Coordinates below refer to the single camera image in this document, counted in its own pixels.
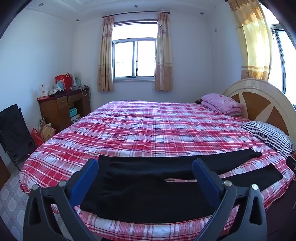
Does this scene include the cream and wood headboard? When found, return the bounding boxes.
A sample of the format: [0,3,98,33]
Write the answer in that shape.
[222,78,294,137]

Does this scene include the brown wooden desk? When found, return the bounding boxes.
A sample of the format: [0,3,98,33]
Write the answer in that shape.
[37,86,91,133]

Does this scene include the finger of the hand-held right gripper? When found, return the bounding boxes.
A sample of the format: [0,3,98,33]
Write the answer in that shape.
[286,156,296,173]

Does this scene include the pink folded blanket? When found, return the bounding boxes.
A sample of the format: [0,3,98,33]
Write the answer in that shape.
[201,93,244,114]

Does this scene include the black pants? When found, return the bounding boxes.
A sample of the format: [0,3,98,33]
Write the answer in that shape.
[80,148,284,224]

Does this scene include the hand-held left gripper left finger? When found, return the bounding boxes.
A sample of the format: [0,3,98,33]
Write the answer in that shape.
[23,159,102,241]

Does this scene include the red plastic bag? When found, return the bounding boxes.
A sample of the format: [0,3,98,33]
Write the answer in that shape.
[31,127,44,147]

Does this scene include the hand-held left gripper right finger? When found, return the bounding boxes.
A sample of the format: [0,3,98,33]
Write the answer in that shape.
[192,158,267,241]

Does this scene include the beige floral curtain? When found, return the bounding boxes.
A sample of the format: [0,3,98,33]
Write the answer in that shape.
[155,12,173,91]
[97,16,115,92]

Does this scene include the large side window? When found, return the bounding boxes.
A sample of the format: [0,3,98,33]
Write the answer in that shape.
[261,5,296,102]

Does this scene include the black folding chair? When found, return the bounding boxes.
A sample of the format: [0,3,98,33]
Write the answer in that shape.
[0,104,37,171]

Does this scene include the yellow patterned curtain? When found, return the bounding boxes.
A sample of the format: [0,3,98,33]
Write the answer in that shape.
[228,0,272,82]

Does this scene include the patterned shopping bag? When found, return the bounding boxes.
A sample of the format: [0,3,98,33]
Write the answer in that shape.
[38,119,56,142]

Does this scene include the striped pillow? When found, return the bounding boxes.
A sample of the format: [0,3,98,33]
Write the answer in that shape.
[240,121,293,159]

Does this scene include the black curtain rod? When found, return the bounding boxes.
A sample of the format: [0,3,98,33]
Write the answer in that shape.
[102,11,171,18]

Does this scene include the small sliding window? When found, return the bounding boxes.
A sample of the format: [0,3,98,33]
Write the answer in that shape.
[112,21,158,81]

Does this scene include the red plaid bed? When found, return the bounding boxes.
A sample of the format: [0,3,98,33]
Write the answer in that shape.
[19,100,295,241]

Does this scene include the brown wooden panel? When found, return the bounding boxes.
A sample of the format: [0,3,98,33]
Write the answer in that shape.
[0,153,11,192]

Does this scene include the red gift bag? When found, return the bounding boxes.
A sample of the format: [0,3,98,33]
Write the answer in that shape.
[55,73,73,90]

